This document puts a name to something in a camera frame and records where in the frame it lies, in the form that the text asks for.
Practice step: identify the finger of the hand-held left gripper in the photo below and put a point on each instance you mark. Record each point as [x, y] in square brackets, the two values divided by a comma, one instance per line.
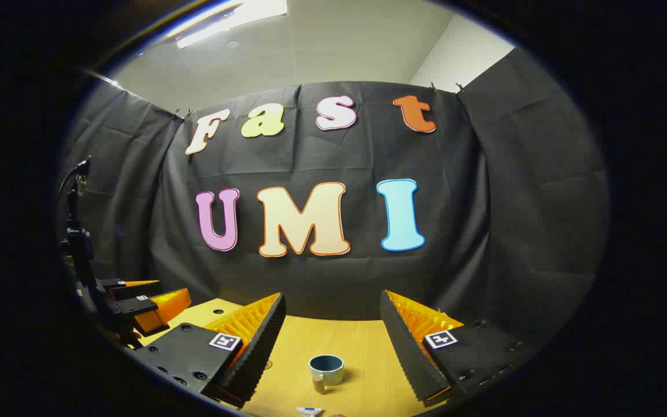
[162, 310]
[119, 283]

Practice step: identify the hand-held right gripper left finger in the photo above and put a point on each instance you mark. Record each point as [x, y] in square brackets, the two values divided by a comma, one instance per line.
[264, 341]

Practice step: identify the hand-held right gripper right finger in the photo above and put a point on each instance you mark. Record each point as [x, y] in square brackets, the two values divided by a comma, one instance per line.
[403, 347]

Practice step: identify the pale green cup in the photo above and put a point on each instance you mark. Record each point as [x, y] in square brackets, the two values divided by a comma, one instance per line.
[327, 370]

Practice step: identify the white toothpaste tube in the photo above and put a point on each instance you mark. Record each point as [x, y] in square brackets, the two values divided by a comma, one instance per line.
[309, 411]

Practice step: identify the wooden desktop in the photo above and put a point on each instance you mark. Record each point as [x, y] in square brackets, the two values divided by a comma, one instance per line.
[362, 359]

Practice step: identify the black backdrop cloth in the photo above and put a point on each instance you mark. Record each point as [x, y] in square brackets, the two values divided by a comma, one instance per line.
[339, 156]

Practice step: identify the ceiling light panel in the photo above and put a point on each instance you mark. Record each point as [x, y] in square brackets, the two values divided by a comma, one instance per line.
[235, 17]

